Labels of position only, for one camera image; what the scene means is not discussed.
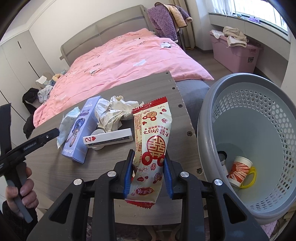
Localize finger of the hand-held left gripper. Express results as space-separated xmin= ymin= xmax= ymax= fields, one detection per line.
xmin=0 ymin=104 xmax=12 ymax=156
xmin=0 ymin=128 xmax=60 ymax=163

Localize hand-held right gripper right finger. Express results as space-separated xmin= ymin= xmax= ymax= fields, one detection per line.
xmin=163 ymin=154 xmax=270 ymax=241

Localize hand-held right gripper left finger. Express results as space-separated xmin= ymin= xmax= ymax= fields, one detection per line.
xmin=26 ymin=149 xmax=135 ymax=241

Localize red white snack wrapper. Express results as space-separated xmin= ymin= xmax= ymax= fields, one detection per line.
xmin=125 ymin=97 xmax=173 ymax=210

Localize wet wipes packet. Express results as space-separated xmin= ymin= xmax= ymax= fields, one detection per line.
xmin=57 ymin=107 xmax=81 ymax=149

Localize white round lid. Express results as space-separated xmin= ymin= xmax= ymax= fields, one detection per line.
xmin=89 ymin=128 xmax=109 ymax=151

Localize white playing card box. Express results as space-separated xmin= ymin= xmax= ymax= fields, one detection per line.
xmin=83 ymin=128 xmax=134 ymax=147

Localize purple toothpaste box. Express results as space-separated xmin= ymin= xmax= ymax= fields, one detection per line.
xmin=61 ymin=96 xmax=103 ymax=164

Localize red white paper cup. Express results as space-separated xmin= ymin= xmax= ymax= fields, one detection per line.
xmin=227 ymin=156 xmax=253 ymax=188

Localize cream paper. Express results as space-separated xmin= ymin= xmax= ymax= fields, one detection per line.
xmin=109 ymin=95 xmax=139 ymax=133

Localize white tissue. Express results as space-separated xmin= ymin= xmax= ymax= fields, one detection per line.
xmin=95 ymin=97 xmax=112 ymax=129

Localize grey perforated plastic basket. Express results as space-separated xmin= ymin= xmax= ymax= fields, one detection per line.
xmin=197 ymin=73 xmax=296 ymax=225

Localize person's left forearm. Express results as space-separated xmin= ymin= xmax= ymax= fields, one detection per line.
xmin=0 ymin=202 xmax=38 ymax=241

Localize person's left hand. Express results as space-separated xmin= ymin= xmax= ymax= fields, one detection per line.
xmin=5 ymin=167 xmax=38 ymax=218

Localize black garment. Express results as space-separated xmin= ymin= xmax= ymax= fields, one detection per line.
xmin=22 ymin=88 xmax=40 ymax=114
xmin=23 ymin=115 xmax=35 ymax=139

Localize pile of light clothes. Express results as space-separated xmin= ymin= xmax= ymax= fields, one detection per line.
xmin=38 ymin=85 xmax=55 ymax=103

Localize white chair base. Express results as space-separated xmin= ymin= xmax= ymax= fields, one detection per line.
xmin=146 ymin=222 xmax=183 ymax=241

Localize white wardrobe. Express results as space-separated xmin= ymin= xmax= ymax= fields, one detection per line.
xmin=0 ymin=29 xmax=70 ymax=121

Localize grey bed sheet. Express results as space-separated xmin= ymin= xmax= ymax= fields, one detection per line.
xmin=176 ymin=79 xmax=210 ymax=131

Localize bed with pink duvet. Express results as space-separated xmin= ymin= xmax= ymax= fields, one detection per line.
xmin=33 ymin=28 xmax=214 ymax=127

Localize grey bed headboard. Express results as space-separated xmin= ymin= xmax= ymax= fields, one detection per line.
xmin=60 ymin=5 xmax=154 ymax=67

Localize pink storage box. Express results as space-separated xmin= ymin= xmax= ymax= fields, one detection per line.
xmin=209 ymin=31 xmax=264 ymax=73

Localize dark chair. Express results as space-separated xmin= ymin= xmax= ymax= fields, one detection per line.
xmin=177 ymin=24 xmax=192 ymax=50

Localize beige curtain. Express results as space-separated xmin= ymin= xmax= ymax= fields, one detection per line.
xmin=169 ymin=0 xmax=201 ymax=50

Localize beige clothes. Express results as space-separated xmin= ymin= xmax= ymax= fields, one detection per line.
xmin=223 ymin=26 xmax=249 ymax=48

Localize purple quilted jacket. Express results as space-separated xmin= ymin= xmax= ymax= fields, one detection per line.
xmin=147 ymin=2 xmax=193 ymax=43

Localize grey window ledge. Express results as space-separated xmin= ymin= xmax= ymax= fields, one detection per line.
xmin=209 ymin=12 xmax=290 ymax=63

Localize window with railing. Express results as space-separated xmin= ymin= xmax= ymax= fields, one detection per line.
xmin=233 ymin=0 xmax=289 ymax=32

